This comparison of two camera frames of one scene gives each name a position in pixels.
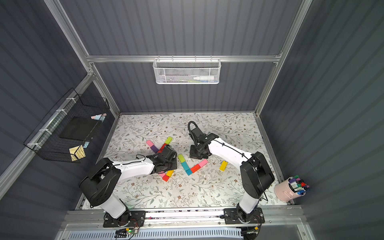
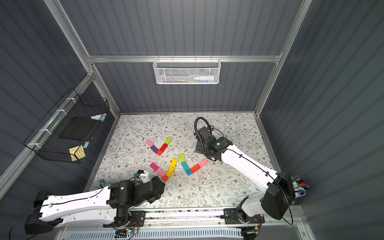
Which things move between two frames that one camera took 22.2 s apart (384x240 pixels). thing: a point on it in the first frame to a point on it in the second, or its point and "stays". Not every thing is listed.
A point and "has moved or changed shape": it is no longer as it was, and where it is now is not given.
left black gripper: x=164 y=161 to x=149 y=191
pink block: x=203 y=163 stays
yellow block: x=169 y=173 stays
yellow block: x=223 y=166 has moved or changed shape
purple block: x=155 y=149 stays
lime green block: x=181 y=158 stays
